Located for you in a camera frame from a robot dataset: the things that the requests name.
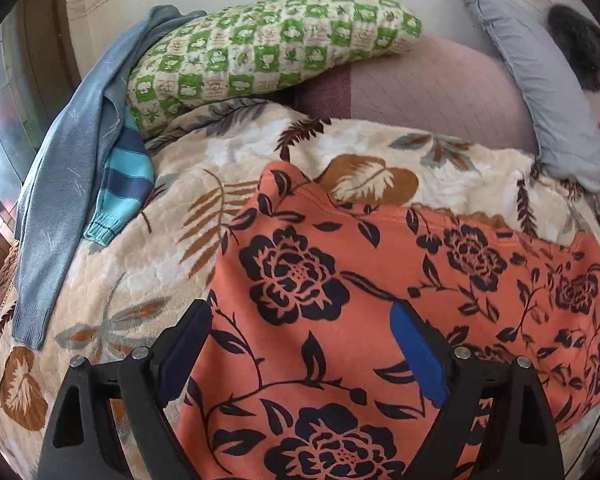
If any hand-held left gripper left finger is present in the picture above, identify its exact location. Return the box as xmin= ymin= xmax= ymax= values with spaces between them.
xmin=37 ymin=299 xmax=213 ymax=480

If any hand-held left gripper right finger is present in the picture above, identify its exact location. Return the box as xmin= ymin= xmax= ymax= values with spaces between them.
xmin=389 ymin=299 xmax=565 ymax=480

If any orange floral dress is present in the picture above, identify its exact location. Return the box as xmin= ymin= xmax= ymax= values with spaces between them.
xmin=175 ymin=161 xmax=600 ymax=480

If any cream leaf-print blanket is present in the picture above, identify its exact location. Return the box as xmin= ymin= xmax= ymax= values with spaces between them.
xmin=0 ymin=97 xmax=600 ymax=480

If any turquoise striped sweater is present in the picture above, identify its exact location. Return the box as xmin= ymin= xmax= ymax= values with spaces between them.
xmin=83 ymin=110 xmax=155 ymax=247

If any blue-grey sweater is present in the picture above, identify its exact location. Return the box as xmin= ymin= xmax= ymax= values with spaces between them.
xmin=11 ymin=5 xmax=208 ymax=351

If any pink bolster cushion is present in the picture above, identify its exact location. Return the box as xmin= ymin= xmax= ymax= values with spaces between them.
xmin=295 ymin=35 xmax=538 ymax=153

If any grey pillow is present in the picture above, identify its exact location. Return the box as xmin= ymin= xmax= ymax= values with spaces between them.
xmin=454 ymin=0 xmax=600 ymax=193

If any wooden door with stained glass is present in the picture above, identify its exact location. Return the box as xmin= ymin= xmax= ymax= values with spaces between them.
xmin=0 ymin=0 xmax=81 ymax=241

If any green checked pillow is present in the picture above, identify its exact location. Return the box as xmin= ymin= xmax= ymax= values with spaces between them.
xmin=126 ymin=0 xmax=423 ymax=138

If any dark furry cloth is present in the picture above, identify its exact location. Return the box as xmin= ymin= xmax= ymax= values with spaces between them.
xmin=547 ymin=4 xmax=600 ymax=93

